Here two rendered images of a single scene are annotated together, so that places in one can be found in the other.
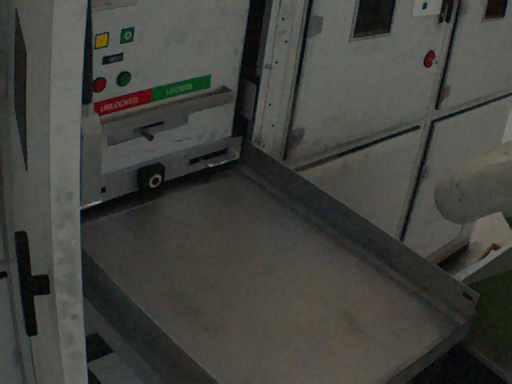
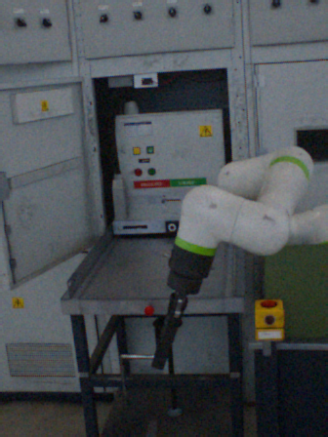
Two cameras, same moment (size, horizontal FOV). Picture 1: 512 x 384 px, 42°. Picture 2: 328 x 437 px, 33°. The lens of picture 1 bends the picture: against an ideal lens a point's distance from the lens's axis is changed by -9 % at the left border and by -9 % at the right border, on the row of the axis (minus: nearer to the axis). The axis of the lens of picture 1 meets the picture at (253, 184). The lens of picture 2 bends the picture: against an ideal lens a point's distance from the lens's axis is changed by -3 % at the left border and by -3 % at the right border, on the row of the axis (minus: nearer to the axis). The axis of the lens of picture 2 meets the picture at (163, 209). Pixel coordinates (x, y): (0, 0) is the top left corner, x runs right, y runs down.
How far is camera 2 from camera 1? 1.74 m
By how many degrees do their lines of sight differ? 53
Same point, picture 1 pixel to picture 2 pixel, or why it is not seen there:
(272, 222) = not seen: hidden behind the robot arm
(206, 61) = (201, 170)
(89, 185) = (118, 213)
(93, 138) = (117, 189)
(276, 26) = (237, 152)
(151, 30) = (163, 148)
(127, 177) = (159, 223)
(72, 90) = not seen: outside the picture
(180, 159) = not seen: hidden behind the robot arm
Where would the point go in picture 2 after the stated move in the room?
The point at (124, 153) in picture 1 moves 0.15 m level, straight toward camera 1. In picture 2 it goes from (158, 211) to (135, 218)
